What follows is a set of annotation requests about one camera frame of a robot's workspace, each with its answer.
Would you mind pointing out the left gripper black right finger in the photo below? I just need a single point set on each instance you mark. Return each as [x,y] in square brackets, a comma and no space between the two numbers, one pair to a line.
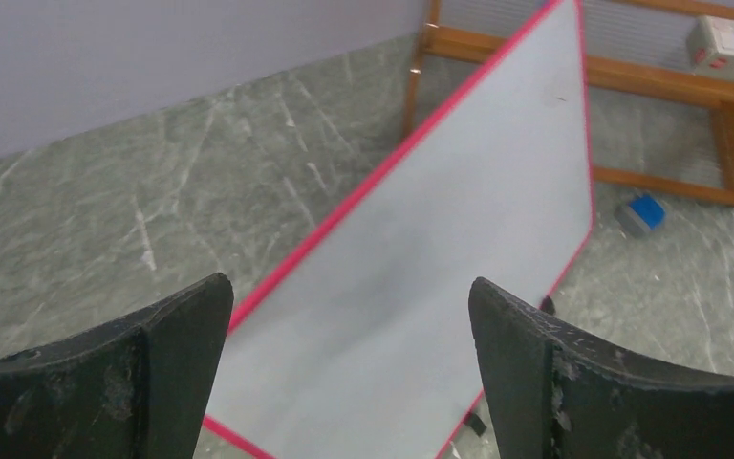
[556,391]

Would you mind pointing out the orange wooden shelf rack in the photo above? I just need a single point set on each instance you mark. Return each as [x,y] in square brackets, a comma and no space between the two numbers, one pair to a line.
[714,94]

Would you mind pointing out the blue eraser on table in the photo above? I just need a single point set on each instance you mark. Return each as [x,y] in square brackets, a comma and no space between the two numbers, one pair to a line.
[640,216]

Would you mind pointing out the whiteboard with pink frame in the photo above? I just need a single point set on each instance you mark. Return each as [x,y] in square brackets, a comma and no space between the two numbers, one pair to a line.
[358,344]

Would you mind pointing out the white labelled box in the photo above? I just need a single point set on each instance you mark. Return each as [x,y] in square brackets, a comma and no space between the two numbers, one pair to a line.
[710,45]

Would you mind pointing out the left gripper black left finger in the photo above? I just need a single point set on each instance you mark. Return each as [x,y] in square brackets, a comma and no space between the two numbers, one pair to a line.
[134,387]

